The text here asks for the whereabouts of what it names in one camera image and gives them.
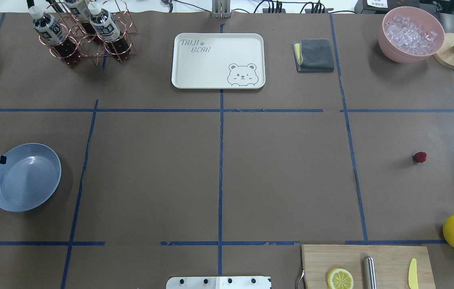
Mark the left tea bottle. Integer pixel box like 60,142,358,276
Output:
28,6,80,65

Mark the yellow plastic knife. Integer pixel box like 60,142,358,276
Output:
408,258,418,289

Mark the grey folded cloth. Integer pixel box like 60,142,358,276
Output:
295,39,334,73

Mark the red strawberry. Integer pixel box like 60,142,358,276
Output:
412,151,428,163

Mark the rear tea bottle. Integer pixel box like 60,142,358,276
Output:
63,0,101,43

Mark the copper wire bottle rack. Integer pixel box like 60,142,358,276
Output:
39,0,138,67

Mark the tea bottle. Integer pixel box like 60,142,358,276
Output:
88,2,131,62
28,6,80,65
63,0,101,43

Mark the grey metal post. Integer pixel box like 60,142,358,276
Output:
212,0,232,18

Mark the right tea bottle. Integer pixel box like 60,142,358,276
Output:
88,2,131,62

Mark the wooden cutting board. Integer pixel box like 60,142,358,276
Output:
301,244,436,289

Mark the cream bear tray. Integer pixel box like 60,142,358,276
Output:
171,33,266,90

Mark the metal board hook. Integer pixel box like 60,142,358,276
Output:
295,270,305,289

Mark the lemon half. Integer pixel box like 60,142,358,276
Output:
326,268,354,289

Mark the yellow sponge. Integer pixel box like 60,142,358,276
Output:
293,42,302,66

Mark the blue round plate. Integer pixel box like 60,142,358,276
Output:
0,143,62,212

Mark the steel knife handle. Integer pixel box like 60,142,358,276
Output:
363,256,377,289

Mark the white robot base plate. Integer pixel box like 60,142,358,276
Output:
166,276,272,289

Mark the pink bowl with ice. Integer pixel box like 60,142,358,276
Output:
379,6,444,63

